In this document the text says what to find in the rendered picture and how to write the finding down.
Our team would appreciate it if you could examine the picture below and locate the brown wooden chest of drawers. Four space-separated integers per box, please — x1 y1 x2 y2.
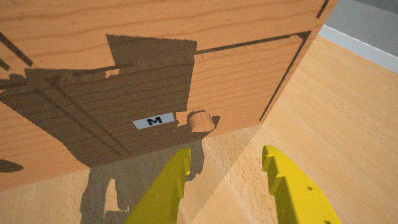
0 0 338 192

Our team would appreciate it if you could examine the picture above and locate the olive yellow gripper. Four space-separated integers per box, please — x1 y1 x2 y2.
123 145 342 224

